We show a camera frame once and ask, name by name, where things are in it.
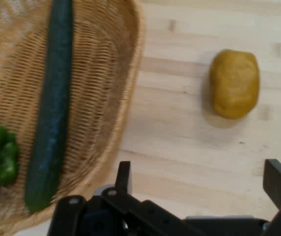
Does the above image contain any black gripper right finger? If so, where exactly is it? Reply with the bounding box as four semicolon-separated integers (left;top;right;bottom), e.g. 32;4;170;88
262;158;281;236

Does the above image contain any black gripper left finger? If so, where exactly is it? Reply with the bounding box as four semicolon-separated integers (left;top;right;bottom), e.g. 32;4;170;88
47;161;198;236

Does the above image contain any yellow-brown potato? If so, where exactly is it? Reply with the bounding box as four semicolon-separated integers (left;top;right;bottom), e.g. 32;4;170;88
208;49;261;120

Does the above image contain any dark green cucumber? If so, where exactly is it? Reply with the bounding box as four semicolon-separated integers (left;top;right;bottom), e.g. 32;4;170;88
24;0;74;213

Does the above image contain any woven wicker basket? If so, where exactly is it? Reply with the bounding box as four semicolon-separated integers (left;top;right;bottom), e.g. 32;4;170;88
0;0;146;236

